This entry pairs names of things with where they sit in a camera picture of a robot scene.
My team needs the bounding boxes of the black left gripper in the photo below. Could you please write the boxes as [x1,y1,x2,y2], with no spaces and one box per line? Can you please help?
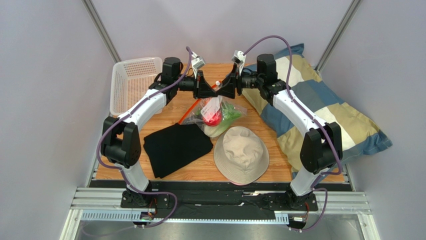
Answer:
[174,70,218,100]

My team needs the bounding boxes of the clear orange zip top bag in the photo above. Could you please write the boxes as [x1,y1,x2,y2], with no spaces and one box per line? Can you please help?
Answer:
[178,96,247,139]

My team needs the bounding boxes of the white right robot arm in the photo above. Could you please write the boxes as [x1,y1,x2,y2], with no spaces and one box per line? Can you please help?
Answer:
[215,54,343,210]

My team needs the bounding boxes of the fake green lettuce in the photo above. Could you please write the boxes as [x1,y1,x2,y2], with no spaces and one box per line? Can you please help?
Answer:
[221,101,243,124]

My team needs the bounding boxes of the fake red apple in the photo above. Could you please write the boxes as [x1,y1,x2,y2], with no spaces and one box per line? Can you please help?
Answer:
[202,111,223,127]

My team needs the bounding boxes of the fake pale cabbage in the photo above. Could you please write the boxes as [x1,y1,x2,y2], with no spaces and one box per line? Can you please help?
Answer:
[203,125,227,138]

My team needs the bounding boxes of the beige bucket hat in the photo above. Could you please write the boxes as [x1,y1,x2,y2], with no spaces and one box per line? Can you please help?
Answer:
[213,126,270,186]

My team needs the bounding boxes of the black folded cloth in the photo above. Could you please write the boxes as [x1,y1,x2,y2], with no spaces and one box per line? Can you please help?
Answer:
[143,123,213,179]

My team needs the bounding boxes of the white plastic basket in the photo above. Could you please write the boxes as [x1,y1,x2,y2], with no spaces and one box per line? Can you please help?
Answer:
[109,57,163,116]

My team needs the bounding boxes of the blue beige checked pillow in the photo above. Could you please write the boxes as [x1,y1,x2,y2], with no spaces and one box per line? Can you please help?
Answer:
[242,43,393,176]

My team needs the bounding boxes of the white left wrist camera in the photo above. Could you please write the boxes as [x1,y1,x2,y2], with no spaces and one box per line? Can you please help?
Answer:
[191,52,206,78]

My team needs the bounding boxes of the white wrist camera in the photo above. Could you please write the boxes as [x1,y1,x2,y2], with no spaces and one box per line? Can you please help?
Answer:
[191,52,206,78]
[231,50,246,75]

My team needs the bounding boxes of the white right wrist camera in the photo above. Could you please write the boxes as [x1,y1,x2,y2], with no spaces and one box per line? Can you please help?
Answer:
[231,50,246,75]

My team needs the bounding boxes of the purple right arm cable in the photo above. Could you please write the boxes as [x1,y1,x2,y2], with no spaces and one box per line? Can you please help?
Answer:
[242,35,343,233]

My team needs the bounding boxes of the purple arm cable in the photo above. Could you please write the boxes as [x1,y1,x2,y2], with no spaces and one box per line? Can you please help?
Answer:
[242,35,343,233]
[96,46,194,229]

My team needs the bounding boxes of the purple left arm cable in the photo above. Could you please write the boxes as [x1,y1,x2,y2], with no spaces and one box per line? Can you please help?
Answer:
[96,46,194,229]

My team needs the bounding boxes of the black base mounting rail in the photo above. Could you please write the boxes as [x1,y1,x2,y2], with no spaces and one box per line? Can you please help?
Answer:
[69,179,372,226]

